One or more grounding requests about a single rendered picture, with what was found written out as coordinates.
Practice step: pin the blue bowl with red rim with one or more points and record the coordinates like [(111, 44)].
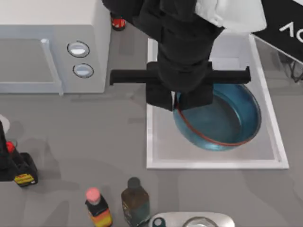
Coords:
[(225, 118)]

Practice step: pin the pale microwave oven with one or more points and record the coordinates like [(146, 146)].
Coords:
[(99, 59)]

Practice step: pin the small round microwave knob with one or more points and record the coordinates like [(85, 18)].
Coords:
[(83, 70)]

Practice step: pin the red and black can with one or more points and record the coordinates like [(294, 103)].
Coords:
[(118, 23)]

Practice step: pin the white sink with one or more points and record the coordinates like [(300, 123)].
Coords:
[(165, 151)]

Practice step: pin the large round microwave knob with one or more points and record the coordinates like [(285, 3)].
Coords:
[(78, 49)]

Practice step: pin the microwave oven door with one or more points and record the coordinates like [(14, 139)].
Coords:
[(21, 61)]

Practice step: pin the dark green bottle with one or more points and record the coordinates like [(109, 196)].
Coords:
[(135, 205)]

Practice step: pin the teal round scale knob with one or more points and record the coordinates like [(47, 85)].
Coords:
[(157, 222)]

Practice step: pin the dark bottle with pink cap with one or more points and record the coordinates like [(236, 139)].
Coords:
[(98, 210)]

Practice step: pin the white round plate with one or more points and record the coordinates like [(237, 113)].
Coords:
[(3, 123)]

